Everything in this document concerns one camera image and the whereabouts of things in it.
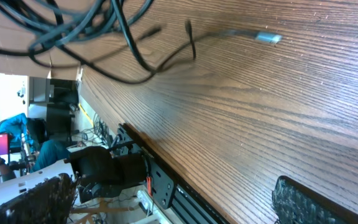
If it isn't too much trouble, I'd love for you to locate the person in grey shirt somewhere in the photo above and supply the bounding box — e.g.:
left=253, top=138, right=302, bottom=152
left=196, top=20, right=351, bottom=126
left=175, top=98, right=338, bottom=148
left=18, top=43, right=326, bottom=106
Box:
left=0, top=157, right=16, bottom=182

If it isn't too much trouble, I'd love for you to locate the person in teal shirt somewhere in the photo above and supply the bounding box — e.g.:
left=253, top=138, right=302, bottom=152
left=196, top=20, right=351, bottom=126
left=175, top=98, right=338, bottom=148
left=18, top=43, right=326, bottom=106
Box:
left=0, top=113, right=71, bottom=172

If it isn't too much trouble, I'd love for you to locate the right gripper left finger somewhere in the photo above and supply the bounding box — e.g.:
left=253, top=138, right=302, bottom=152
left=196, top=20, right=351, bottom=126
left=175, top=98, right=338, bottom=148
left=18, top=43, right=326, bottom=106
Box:
left=0, top=174, right=76, bottom=224

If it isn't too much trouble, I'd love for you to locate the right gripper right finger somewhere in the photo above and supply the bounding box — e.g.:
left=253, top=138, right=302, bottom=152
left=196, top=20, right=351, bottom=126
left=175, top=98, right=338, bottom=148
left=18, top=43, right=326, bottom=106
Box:
left=272, top=175, right=358, bottom=224

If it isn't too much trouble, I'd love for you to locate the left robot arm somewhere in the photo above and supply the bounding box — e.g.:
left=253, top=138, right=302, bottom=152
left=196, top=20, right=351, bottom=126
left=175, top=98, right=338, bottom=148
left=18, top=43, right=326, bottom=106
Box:
left=0, top=147, right=147, bottom=206

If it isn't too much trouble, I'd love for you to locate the black USB cable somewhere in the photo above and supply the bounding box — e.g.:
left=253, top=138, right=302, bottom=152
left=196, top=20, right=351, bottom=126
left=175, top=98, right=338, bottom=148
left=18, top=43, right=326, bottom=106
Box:
left=0, top=0, right=283, bottom=85

